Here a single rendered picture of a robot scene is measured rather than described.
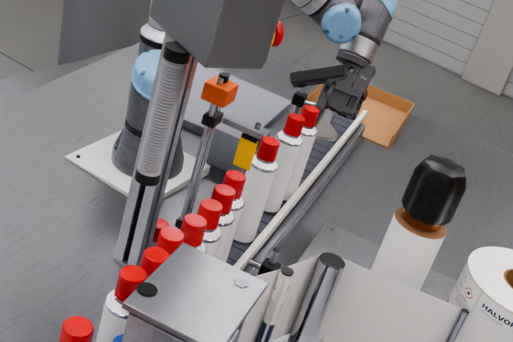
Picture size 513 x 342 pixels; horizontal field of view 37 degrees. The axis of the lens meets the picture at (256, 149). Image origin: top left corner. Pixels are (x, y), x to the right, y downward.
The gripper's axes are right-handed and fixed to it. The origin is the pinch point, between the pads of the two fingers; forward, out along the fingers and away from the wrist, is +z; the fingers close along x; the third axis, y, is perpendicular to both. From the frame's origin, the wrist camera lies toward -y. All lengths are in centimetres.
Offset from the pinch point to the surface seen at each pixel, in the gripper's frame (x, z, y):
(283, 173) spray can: -14.6, 8.4, 1.1
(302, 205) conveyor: -2.1, 12.4, 5.2
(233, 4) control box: -68, -7, -3
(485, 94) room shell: 389, -112, 35
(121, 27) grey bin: 182, -30, -136
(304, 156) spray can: -9.2, 3.3, 2.6
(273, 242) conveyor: -16.7, 20.8, 5.1
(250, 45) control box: -63, -4, -1
